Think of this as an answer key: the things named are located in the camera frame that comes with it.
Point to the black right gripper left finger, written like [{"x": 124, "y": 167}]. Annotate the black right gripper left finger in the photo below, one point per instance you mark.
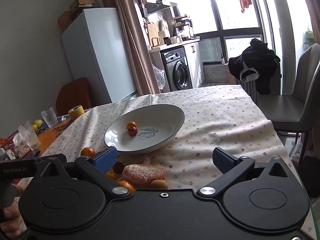
[{"x": 94, "y": 169}]

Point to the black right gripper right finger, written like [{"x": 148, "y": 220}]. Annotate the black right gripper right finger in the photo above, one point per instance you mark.
[{"x": 234, "y": 170}]

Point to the small orange tangerine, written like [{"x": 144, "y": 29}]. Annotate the small orange tangerine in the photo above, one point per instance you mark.
[{"x": 112, "y": 175}]

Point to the large orange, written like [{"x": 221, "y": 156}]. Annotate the large orange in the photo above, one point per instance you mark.
[{"x": 127, "y": 185}]

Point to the small dark red apple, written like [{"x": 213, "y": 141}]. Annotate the small dark red apple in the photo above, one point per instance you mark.
[{"x": 132, "y": 131}]

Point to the small orange kumquat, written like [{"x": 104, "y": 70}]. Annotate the small orange kumquat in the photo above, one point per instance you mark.
[{"x": 131, "y": 124}]

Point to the small brown kiwi fruit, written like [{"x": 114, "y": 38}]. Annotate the small brown kiwi fruit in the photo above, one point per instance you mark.
[{"x": 159, "y": 184}]

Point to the white kitchen cabinet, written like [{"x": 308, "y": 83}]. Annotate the white kitchen cabinet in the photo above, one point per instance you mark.
[{"x": 195, "y": 65}]

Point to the black kitchen dish rack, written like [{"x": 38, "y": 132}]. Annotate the black kitchen dish rack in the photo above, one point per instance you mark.
[{"x": 184, "y": 27}]

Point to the person's left hand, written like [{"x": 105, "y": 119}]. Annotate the person's left hand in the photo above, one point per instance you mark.
[{"x": 12, "y": 224}]

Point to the orange mandarin on cloth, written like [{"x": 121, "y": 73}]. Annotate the orange mandarin on cloth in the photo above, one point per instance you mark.
[{"x": 87, "y": 151}]

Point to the clear tilted glass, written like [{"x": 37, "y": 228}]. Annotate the clear tilted glass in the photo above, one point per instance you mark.
[{"x": 29, "y": 135}]

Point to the orange table mat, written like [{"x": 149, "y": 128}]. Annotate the orange table mat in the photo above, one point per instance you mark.
[{"x": 47, "y": 137}]

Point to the yellow lemon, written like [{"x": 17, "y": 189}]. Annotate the yellow lemon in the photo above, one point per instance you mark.
[{"x": 37, "y": 124}]

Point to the yellow tape roll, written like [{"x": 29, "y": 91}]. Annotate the yellow tape roll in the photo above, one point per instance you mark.
[{"x": 76, "y": 112}]

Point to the white bowl with blue rim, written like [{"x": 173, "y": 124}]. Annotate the white bowl with blue rim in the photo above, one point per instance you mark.
[{"x": 157, "y": 125}]

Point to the clear drinking glass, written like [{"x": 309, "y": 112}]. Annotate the clear drinking glass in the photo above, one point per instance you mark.
[{"x": 50, "y": 117}]

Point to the brown wooden chair back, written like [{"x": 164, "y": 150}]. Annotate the brown wooden chair back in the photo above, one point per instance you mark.
[{"x": 73, "y": 94}]

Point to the grey leather chair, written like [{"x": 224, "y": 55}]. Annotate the grey leather chair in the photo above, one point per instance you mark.
[{"x": 297, "y": 112}]

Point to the grey washing machine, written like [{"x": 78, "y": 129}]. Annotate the grey washing machine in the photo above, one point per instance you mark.
[{"x": 176, "y": 68}]

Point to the black clothes on chair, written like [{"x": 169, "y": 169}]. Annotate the black clothes on chair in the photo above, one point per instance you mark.
[{"x": 256, "y": 63}]

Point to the white refrigerator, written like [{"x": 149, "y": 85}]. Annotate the white refrigerator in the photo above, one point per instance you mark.
[{"x": 95, "y": 50}]

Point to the pink left curtain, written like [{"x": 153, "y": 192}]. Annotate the pink left curtain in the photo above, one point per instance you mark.
[{"x": 137, "y": 51}]

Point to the cardboard boxes on fridge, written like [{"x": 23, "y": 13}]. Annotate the cardboard boxes on fridge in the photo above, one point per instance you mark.
[{"x": 75, "y": 9}]

